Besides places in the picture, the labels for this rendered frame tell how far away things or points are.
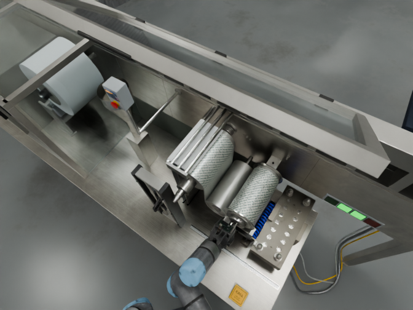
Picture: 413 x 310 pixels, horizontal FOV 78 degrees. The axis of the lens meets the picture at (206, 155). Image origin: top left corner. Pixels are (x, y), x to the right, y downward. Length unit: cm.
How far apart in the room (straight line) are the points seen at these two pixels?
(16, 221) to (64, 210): 45
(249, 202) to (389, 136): 53
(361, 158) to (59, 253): 260
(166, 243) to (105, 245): 117
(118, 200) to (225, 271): 73
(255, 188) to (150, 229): 69
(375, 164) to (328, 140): 7
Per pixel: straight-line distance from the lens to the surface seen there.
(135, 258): 247
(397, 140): 96
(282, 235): 137
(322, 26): 434
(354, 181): 113
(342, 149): 41
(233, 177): 121
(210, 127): 108
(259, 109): 42
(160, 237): 150
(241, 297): 141
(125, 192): 164
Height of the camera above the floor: 233
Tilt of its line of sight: 61 degrees down
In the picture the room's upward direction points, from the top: 6 degrees counter-clockwise
